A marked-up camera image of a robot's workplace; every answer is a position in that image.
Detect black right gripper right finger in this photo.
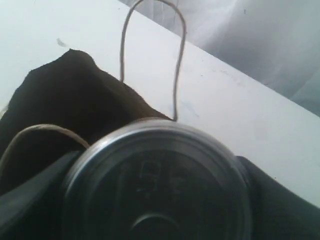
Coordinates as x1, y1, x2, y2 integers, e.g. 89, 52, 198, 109
237, 156, 320, 240

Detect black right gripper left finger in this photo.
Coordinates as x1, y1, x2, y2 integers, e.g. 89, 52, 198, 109
0, 151, 81, 240

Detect brown paper bag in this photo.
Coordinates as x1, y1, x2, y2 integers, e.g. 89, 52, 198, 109
0, 46, 166, 194

